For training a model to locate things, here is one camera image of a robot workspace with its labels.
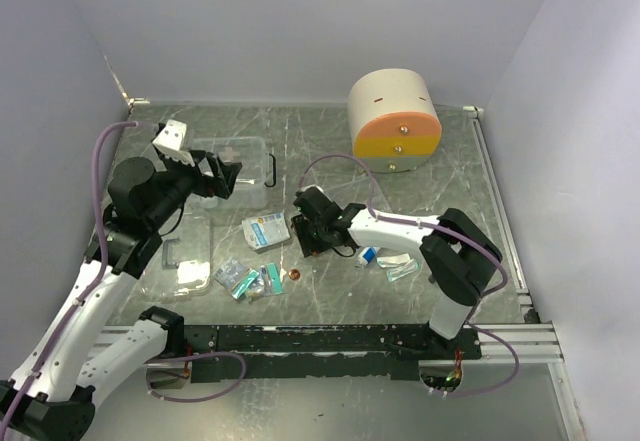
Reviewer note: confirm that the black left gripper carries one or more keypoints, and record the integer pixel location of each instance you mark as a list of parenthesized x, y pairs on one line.
[(227, 174)]

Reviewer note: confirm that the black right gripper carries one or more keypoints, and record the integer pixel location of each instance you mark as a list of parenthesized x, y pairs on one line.
[(308, 245)]

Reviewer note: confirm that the white gauze packet blue print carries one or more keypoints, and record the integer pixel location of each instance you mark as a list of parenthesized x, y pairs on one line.
[(262, 232)]

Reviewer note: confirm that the teal bandage packet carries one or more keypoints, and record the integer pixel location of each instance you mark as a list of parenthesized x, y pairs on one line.
[(261, 283)]

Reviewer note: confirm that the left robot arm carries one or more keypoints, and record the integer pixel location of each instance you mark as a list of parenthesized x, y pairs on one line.
[(55, 393)]

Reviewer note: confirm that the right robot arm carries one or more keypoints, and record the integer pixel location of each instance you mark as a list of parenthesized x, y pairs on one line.
[(462, 260)]

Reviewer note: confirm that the copper coin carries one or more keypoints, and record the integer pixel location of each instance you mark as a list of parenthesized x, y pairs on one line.
[(294, 274)]

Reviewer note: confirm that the white blue ointment tube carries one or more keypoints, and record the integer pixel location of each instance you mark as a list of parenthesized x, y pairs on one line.
[(366, 255)]

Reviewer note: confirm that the clear teal wrapped packet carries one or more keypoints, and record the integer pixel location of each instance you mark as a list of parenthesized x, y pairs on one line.
[(397, 272)]

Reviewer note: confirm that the white gauze pad on lid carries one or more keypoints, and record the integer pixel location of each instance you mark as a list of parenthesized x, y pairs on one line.
[(193, 271)]

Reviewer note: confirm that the clear plastic box lid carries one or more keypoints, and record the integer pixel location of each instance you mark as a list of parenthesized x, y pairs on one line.
[(189, 241)]

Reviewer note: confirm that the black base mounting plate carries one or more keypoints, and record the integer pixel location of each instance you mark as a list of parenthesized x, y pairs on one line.
[(395, 351)]

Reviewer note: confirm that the round drawer cabinet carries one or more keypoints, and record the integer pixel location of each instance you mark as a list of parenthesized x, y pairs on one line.
[(393, 124)]

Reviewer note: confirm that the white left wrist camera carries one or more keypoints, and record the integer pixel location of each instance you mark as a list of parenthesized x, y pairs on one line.
[(174, 141)]

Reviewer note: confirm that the aluminium frame rail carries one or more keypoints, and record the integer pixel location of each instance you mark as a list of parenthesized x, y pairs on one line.
[(533, 342)]

